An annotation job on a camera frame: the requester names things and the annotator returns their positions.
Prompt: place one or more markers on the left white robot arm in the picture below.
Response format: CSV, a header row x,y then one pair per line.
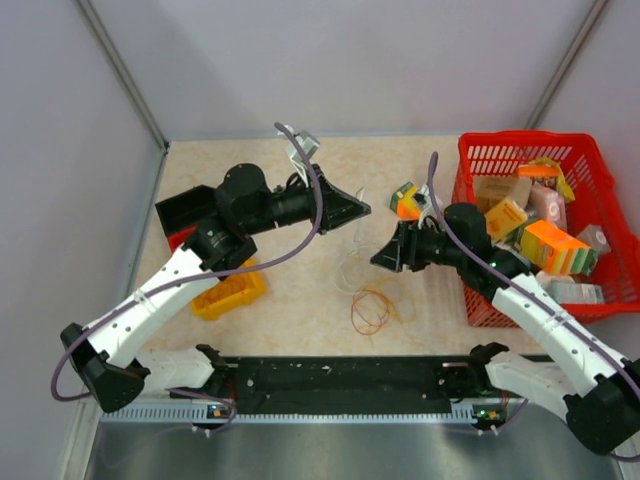
x,y
109,355

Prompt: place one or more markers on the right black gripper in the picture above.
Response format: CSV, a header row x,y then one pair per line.
x,y
403,248

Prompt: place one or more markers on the brown cardboard box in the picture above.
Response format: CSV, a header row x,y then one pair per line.
x,y
490,190

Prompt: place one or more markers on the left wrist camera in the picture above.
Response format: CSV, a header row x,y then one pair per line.
x,y
309,144

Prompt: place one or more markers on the orange sponge pack on table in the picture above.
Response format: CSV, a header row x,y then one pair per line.
x,y
403,204

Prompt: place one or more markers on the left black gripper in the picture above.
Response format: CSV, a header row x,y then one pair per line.
x,y
337,207

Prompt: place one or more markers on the yellow bag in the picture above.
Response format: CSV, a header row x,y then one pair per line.
x,y
560,185

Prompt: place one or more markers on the yellow plastic bin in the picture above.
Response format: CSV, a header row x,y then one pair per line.
x,y
234,292

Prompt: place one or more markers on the yellow sponge pack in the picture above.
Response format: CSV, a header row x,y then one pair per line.
x,y
503,218

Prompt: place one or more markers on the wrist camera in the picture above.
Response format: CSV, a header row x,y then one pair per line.
x,y
422,199
309,144

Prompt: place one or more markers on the white wrapped packet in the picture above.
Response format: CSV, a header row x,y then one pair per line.
x,y
565,290

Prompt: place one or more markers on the pink packet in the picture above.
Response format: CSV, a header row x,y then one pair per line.
x,y
547,204

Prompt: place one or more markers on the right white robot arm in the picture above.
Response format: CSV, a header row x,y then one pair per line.
x,y
591,387

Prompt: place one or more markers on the black plastic bin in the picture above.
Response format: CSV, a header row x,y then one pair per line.
x,y
186,209

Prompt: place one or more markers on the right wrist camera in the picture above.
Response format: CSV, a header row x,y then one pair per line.
x,y
422,199

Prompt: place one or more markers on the grey small box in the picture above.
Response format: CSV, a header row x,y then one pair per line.
x,y
594,236

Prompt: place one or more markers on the red plastic bin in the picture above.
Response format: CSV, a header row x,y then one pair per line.
x,y
176,239

